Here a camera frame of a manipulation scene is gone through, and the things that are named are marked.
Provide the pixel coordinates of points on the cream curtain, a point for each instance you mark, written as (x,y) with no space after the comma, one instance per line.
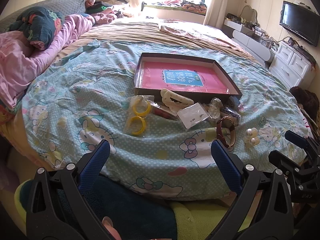
(215,13)

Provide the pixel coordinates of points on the stud earrings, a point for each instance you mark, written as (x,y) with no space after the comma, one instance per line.
(192,115)

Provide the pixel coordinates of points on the dark floral pillow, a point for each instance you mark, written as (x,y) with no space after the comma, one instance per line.
(39,25)

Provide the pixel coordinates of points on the operator left hand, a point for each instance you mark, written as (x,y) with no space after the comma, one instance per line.
(108,224)

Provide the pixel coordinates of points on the white drawer cabinet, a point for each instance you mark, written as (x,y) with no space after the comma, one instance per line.
(291,67)

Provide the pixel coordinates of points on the pink book in tray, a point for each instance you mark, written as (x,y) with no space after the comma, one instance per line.
(181,77)

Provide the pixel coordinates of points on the small blue box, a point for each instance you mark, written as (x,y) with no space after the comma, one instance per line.
(233,102)

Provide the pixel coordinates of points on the clothes pile on windowsill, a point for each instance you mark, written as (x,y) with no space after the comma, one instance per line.
(183,5)

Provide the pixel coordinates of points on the bag with yellow hoop earrings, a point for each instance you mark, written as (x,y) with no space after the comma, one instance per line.
(138,115)

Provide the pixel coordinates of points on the cream hair claw clip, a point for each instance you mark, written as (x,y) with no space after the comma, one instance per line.
(174,101)

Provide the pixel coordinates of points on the white grey dressing table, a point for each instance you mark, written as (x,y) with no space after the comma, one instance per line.
(244,37)

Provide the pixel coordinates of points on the dark cardboard box tray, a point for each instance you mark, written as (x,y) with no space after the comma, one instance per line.
(182,59)

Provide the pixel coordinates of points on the heart shaped mirror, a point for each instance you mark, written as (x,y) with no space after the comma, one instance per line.
(248,15)

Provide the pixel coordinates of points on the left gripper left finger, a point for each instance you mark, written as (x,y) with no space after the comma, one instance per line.
(57,208)

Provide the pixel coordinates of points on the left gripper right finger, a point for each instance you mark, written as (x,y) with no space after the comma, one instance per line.
(262,208)

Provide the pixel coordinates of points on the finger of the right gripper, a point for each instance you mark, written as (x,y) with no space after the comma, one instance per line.
(293,136)
(285,164)

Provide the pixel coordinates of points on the pink quilt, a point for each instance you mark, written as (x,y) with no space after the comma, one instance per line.
(21,62)

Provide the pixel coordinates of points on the clear bag with bracelet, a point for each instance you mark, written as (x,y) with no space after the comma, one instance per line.
(214,111)

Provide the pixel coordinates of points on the tan bed blanket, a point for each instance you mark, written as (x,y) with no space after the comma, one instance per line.
(167,32)

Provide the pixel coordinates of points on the clothes pile by headboard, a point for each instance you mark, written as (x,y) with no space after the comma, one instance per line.
(102,13)

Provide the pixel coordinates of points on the pink packet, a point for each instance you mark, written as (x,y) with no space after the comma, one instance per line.
(162,111)

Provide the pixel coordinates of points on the grey quilted headboard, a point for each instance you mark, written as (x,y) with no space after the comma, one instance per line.
(65,7)

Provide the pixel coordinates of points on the dark teal trousers leg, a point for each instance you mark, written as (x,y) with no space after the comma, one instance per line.
(133,216)

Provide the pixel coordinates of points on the black wall television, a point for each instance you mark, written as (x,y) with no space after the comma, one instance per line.
(301,21)

